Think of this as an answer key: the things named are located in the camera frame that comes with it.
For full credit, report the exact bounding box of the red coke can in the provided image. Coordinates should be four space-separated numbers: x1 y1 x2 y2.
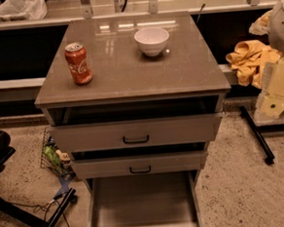
64 42 92 86

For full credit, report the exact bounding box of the open bottom grey drawer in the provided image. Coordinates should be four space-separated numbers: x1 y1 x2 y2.
89 171 202 227

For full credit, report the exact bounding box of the black chair base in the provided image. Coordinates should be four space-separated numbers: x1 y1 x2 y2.
0 126 78 227

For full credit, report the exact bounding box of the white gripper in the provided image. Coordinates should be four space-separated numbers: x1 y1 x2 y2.
254 56 284 121

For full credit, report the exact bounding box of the black floor cable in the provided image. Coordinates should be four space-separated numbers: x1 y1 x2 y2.
11 197 78 227

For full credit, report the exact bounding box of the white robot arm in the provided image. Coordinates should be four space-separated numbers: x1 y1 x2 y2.
254 0 284 124

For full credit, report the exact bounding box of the middle grey drawer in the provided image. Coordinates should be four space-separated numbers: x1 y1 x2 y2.
71 151 207 179

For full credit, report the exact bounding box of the top grey drawer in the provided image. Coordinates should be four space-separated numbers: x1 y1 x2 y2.
48 114 222 153

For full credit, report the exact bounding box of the yellow crumpled cloth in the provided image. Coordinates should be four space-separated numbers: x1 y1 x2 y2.
226 40 281 89

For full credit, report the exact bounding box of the white ceramic bowl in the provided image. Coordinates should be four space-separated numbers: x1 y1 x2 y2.
134 27 169 57

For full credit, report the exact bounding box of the grey drawer cabinet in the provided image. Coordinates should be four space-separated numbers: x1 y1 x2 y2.
28 8 241 227

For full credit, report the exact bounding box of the wire basket with items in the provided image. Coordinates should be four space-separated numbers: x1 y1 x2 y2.
40 130 73 177

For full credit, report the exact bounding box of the black metal stand leg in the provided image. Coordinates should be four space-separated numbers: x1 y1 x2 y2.
239 106 284 166

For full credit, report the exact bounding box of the white plastic bag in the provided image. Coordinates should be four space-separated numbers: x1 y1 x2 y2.
0 0 47 21

